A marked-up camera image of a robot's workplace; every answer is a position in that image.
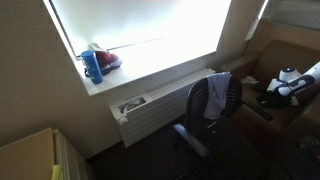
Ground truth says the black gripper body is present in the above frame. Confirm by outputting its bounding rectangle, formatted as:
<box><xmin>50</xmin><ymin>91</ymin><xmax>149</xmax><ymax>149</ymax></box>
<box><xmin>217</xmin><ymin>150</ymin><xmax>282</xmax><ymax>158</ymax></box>
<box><xmin>263</xmin><ymin>90</ymin><xmax>290</xmax><ymax>108</ymax></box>

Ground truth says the black mesh office chair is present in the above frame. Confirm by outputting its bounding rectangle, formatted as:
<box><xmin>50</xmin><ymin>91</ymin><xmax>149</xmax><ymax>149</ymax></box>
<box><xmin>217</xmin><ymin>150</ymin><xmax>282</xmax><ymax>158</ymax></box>
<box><xmin>172</xmin><ymin>71</ymin><xmax>275</xmax><ymax>180</ymax></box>

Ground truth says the crumpled white sock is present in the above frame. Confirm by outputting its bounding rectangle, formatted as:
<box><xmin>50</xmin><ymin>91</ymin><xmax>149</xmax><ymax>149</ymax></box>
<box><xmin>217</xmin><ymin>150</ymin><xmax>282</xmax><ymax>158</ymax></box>
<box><xmin>289</xmin><ymin>95</ymin><xmax>300</xmax><ymax>107</ymax></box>

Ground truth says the long white sock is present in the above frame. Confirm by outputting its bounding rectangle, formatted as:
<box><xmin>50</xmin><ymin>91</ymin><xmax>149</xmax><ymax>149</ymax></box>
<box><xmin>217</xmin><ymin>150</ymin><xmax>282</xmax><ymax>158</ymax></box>
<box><xmin>241</xmin><ymin>75</ymin><xmax>260</xmax><ymax>85</ymax></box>

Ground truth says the brown leather armchair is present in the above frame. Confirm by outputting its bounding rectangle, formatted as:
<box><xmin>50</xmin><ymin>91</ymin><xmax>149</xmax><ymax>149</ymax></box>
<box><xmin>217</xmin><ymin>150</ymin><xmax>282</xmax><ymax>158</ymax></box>
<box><xmin>220</xmin><ymin>19</ymin><xmax>320</xmax><ymax>159</ymax></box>

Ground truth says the light blue garment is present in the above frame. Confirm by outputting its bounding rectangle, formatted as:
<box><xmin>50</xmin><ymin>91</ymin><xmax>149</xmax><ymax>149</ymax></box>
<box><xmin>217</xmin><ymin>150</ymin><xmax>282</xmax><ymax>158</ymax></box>
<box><xmin>203</xmin><ymin>71</ymin><xmax>234</xmax><ymax>121</ymax></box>

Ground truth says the thin grey window rod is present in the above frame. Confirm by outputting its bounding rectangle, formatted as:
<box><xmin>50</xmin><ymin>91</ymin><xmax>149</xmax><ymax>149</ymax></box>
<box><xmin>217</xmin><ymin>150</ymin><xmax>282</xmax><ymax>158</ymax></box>
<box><xmin>105</xmin><ymin>36</ymin><xmax>167</xmax><ymax>52</ymax></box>

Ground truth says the red sneaker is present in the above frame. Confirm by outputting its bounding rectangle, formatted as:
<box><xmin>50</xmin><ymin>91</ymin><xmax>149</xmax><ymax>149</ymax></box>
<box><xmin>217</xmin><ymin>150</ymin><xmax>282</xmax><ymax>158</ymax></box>
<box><xmin>87</xmin><ymin>42</ymin><xmax>123</xmax><ymax>76</ymax></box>

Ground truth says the blue water bottle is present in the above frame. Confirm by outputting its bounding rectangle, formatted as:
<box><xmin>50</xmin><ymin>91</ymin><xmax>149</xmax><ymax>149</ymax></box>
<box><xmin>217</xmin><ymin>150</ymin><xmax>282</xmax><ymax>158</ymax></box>
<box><xmin>80</xmin><ymin>50</ymin><xmax>104</xmax><ymax>85</ymax></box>

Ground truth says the small yellow object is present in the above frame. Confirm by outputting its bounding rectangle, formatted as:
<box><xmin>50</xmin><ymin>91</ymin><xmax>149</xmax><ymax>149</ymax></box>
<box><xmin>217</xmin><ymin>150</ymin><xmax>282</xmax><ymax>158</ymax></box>
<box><xmin>51</xmin><ymin>164</ymin><xmax>64</xmax><ymax>180</ymax></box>

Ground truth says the light wooden cabinet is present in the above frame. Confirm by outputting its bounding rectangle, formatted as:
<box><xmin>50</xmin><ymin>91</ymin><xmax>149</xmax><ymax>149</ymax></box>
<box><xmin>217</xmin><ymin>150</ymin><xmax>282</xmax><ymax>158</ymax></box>
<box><xmin>0</xmin><ymin>127</ymin><xmax>97</xmax><ymax>180</ymax></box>

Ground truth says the white wall-mounted box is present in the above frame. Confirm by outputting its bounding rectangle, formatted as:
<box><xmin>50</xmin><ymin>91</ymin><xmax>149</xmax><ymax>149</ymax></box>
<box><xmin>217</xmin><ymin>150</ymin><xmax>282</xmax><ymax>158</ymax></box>
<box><xmin>244</xmin><ymin>17</ymin><xmax>260</xmax><ymax>43</ymax></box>

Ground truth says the white wall heater unit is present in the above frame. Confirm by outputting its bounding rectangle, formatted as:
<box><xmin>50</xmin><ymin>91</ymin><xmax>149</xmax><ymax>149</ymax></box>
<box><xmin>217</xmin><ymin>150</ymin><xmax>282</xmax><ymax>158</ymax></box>
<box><xmin>109</xmin><ymin>67</ymin><xmax>216</xmax><ymax>148</ymax></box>

